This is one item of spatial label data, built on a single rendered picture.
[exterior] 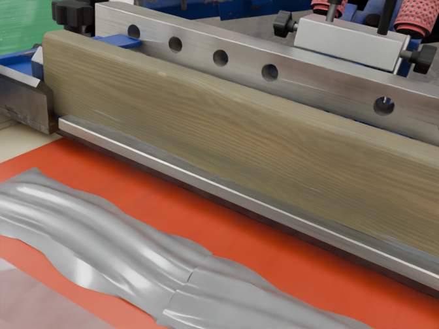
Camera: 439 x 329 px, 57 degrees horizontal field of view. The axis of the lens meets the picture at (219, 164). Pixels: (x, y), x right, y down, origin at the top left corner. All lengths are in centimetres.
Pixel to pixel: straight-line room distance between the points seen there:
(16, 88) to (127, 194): 14
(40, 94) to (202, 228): 18
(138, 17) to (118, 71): 26
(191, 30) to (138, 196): 27
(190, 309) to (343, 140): 14
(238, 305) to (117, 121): 18
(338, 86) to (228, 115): 22
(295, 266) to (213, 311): 8
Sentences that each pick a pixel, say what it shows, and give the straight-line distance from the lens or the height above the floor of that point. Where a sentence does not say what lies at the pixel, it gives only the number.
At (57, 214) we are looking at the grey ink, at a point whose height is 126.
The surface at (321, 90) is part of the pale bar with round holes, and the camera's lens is 49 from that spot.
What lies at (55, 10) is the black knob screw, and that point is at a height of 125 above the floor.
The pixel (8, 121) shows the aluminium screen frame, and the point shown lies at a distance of 45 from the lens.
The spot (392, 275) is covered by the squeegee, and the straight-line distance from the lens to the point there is 32.
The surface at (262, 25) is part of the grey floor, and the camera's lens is 235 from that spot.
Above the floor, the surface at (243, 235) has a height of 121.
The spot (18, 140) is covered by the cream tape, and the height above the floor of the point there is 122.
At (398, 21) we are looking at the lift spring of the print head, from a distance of 64.
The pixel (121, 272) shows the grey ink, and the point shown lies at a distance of 27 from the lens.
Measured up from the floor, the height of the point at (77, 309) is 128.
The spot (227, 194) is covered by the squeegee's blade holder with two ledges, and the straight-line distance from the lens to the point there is 29.
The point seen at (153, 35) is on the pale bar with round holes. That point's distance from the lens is 57.
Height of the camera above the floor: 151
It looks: 58 degrees down
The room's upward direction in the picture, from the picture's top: 13 degrees counter-clockwise
